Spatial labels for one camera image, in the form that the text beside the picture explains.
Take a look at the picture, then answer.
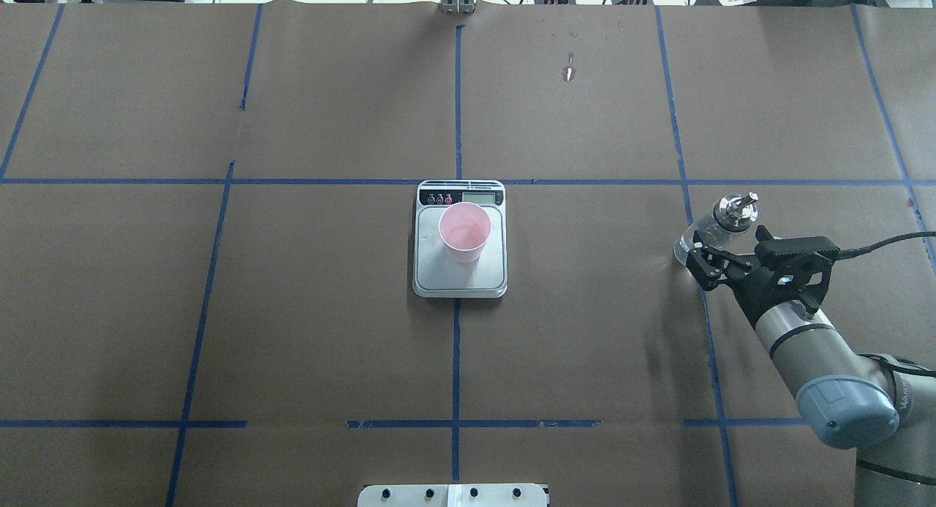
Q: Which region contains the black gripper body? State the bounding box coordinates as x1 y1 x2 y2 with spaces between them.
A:
723 226 840 327

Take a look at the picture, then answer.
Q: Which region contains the clear glass sauce bottle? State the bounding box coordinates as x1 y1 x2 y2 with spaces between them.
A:
674 192 760 265

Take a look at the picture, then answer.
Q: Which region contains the pink paper cup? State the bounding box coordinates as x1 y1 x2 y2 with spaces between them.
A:
438 203 492 264

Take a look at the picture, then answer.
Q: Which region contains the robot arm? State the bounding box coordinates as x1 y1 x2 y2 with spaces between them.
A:
685 226 935 506

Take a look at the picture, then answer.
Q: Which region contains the digital kitchen scale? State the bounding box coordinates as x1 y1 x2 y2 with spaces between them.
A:
412 180 508 299

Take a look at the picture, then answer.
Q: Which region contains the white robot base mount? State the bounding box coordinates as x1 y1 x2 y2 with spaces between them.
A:
357 483 551 506

